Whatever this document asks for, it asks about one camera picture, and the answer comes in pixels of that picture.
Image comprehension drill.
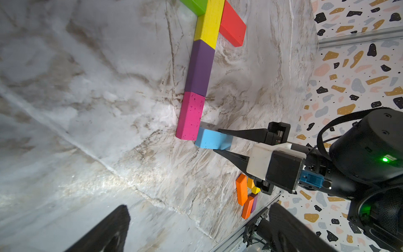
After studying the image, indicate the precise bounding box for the purple block group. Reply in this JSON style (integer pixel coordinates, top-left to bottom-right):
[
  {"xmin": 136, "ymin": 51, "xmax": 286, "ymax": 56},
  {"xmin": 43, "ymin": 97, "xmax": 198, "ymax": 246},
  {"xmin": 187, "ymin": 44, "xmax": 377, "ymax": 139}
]
[{"xmin": 185, "ymin": 40, "xmax": 215, "ymax": 97}]

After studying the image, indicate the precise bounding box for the magenta block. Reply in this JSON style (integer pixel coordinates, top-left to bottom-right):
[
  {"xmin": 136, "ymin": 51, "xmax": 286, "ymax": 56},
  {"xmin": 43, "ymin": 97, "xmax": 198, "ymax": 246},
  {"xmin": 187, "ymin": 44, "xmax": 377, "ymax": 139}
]
[{"xmin": 175, "ymin": 91, "xmax": 205, "ymax": 141}]

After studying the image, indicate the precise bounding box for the yellow long block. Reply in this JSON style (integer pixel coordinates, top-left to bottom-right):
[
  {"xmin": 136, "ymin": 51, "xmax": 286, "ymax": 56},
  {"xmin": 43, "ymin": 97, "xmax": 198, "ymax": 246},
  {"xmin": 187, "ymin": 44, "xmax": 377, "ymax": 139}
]
[{"xmin": 194, "ymin": 0, "xmax": 225, "ymax": 49}]

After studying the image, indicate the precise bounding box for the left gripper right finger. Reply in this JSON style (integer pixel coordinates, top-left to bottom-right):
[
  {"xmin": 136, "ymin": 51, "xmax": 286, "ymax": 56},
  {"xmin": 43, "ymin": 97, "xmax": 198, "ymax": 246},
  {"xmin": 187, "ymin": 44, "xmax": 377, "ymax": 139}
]
[{"xmin": 269, "ymin": 203, "xmax": 336, "ymax": 252}]

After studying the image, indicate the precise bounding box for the amber long block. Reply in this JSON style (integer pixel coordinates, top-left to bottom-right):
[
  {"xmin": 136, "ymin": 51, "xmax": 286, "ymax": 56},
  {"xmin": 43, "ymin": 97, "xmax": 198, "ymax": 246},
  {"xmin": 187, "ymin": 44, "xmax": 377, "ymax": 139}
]
[{"xmin": 247, "ymin": 178, "xmax": 255, "ymax": 189}]

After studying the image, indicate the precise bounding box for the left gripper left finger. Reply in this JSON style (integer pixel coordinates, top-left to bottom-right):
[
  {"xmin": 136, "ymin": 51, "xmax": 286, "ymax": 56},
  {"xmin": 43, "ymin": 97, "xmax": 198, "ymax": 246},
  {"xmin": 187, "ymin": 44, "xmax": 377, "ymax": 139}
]
[{"xmin": 67, "ymin": 205, "xmax": 131, "ymax": 252}]

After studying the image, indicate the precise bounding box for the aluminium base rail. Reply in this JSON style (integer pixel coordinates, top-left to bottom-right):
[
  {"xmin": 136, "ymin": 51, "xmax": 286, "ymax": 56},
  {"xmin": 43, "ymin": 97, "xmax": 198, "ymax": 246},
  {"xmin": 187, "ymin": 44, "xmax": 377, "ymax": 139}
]
[{"xmin": 212, "ymin": 191, "xmax": 283, "ymax": 252}]

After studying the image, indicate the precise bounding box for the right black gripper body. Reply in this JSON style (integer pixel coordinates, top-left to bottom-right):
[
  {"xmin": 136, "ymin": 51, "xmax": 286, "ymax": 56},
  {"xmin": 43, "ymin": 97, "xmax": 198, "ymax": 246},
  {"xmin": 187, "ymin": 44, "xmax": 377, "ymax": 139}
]
[{"xmin": 253, "ymin": 121, "xmax": 292, "ymax": 196}]

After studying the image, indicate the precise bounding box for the orange short block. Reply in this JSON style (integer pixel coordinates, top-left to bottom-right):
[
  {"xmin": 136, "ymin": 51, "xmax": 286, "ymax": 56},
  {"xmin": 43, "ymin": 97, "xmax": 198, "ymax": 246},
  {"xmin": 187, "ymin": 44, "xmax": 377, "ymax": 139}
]
[{"xmin": 241, "ymin": 195, "xmax": 254, "ymax": 219}]

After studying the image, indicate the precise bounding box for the green block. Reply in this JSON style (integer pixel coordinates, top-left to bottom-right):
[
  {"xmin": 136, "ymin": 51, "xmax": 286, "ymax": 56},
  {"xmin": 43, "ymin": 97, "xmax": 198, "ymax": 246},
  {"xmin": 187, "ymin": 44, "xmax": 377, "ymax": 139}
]
[{"xmin": 181, "ymin": 0, "xmax": 208, "ymax": 16}]

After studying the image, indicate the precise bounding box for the light blue long block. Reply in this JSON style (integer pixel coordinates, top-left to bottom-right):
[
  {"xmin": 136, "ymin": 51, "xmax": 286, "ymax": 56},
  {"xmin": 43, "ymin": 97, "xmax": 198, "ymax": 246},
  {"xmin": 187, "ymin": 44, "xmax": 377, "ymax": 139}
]
[{"xmin": 195, "ymin": 127, "xmax": 233, "ymax": 150}]

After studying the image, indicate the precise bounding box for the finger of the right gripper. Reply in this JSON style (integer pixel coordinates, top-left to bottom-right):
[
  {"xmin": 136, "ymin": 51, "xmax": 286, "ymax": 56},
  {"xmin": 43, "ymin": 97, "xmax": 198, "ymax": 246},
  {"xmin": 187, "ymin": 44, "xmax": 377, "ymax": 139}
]
[
  {"xmin": 218, "ymin": 129, "xmax": 269, "ymax": 144},
  {"xmin": 214, "ymin": 150, "xmax": 249, "ymax": 173}
]

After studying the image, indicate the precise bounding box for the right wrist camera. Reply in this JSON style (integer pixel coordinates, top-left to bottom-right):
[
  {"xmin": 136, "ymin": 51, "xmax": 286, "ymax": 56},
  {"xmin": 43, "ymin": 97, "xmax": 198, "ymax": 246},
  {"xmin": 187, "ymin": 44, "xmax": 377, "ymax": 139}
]
[{"xmin": 246, "ymin": 143, "xmax": 325, "ymax": 193}]

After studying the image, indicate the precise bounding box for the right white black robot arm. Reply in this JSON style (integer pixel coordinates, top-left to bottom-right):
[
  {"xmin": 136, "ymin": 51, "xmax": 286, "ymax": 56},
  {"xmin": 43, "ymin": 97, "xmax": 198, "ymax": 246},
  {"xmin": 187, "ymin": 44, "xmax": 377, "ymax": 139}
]
[{"xmin": 218, "ymin": 107, "xmax": 403, "ymax": 252}]

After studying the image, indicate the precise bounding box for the orange long block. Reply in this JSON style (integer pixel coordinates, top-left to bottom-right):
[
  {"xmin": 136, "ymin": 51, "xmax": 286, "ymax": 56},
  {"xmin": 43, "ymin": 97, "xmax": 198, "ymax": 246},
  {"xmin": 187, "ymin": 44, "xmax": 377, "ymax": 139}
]
[{"xmin": 236, "ymin": 174, "xmax": 248, "ymax": 206}]

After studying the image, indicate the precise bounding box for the red block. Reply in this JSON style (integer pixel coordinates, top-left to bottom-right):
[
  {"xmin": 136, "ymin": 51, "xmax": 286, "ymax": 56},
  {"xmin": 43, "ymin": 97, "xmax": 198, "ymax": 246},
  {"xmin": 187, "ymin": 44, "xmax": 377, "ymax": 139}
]
[{"xmin": 219, "ymin": 1, "xmax": 247, "ymax": 47}]

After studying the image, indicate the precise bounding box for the yellow short block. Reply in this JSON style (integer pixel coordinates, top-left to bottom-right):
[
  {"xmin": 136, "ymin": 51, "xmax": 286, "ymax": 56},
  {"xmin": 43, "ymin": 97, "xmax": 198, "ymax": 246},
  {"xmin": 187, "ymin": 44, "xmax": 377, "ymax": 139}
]
[{"xmin": 251, "ymin": 186, "xmax": 261, "ymax": 195}]

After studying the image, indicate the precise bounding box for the purple block bottom right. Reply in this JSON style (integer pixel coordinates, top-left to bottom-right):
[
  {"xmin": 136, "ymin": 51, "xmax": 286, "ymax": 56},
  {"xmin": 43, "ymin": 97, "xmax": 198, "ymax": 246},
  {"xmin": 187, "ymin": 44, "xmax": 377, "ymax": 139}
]
[{"xmin": 251, "ymin": 193, "xmax": 258, "ymax": 213}]

